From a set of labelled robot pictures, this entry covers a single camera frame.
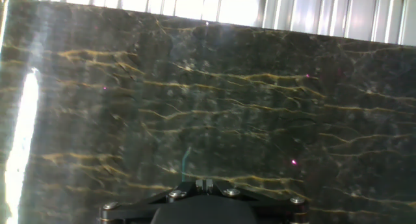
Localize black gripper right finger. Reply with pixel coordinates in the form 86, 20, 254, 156
204, 179, 309, 224

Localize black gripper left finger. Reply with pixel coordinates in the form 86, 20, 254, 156
99, 179, 205, 224

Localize black marble pattern mat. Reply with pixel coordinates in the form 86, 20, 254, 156
0, 0, 416, 224

